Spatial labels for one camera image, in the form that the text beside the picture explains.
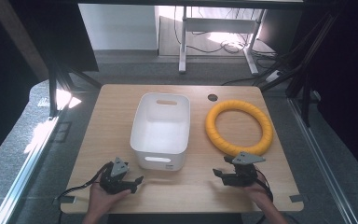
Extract white plastic basket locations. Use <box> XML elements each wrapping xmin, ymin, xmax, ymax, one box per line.
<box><xmin>129</xmin><ymin>91</ymin><xmax>191</xmax><ymax>172</ymax></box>

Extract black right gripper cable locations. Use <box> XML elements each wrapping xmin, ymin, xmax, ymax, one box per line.
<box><xmin>254</xmin><ymin>168</ymin><xmax>275</xmax><ymax>203</ymax></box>

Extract black floor cables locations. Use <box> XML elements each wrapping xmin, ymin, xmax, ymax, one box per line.
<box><xmin>172</xmin><ymin>6</ymin><xmax>281</xmax><ymax>87</ymax></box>

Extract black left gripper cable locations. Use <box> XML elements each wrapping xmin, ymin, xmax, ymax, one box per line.
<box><xmin>55</xmin><ymin>161</ymin><xmax>115</xmax><ymax>202</ymax></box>

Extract person's left hand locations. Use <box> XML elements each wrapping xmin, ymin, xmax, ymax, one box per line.
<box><xmin>86</xmin><ymin>182</ymin><xmax>132</xmax><ymax>217</ymax></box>

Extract black monitor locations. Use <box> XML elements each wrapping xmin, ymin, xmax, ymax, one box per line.
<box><xmin>256</xmin><ymin>8</ymin><xmax>303</xmax><ymax>55</ymax></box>

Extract black metal stand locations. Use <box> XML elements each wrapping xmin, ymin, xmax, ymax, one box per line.
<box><xmin>43</xmin><ymin>52</ymin><xmax>103</xmax><ymax>119</ymax></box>
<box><xmin>253</xmin><ymin>12</ymin><xmax>339</xmax><ymax>129</ymax></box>

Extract yellow ring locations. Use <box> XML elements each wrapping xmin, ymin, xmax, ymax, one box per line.
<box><xmin>204</xmin><ymin>99</ymin><xmax>275</xmax><ymax>158</ymax></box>

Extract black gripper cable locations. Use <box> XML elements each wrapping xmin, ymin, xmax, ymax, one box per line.
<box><xmin>55</xmin><ymin>161</ymin><xmax>115</xmax><ymax>202</ymax></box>
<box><xmin>254</xmin><ymin>168</ymin><xmax>275</xmax><ymax>203</ymax></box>

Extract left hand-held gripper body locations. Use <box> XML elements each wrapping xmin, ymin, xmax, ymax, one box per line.
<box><xmin>99</xmin><ymin>157</ymin><xmax>134</xmax><ymax>196</ymax></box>

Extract person's right hand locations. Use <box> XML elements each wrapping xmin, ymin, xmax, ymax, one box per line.
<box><xmin>244</xmin><ymin>181</ymin><xmax>274</xmax><ymax>208</ymax></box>

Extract white metal desk frame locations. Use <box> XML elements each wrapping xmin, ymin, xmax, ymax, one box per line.
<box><xmin>178</xmin><ymin>6</ymin><xmax>267</xmax><ymax>76</ymax></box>

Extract aluminium rail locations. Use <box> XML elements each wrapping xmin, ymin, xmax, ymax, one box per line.
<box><xmin>0</xmin><ymin>115</ymin><xmax>61</xmax><ymax>224</ymax></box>
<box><xmin>286</xmin><ymin>96</ymin><xmax>358</xmax><ymax>224</ymax></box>

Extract white power strip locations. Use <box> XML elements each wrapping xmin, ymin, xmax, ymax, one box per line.
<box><xmin>265</xmin><ymin>69</ymin><xmax>284</xmax><ymax>84</ymax></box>

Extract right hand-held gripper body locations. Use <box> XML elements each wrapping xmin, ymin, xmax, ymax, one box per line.
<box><xmin>223</xmin><ymin>151</ymin><xmax>267</xmax><ymax>188</ymax></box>

